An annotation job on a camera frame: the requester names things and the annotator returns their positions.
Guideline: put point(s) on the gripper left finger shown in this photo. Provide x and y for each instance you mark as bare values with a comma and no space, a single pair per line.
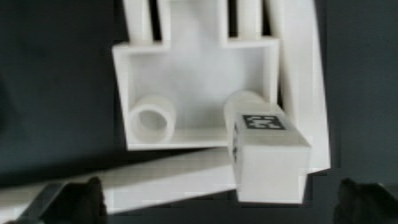
68,204

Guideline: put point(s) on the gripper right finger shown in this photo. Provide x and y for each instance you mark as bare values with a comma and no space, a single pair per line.
367,203

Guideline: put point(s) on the white chair leg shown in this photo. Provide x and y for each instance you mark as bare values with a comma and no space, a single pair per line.
269,151

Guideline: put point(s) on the white chair seat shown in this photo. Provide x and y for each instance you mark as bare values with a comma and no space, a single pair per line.
200,56

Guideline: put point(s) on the white U-shaped fence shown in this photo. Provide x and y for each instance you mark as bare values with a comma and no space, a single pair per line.
193,172

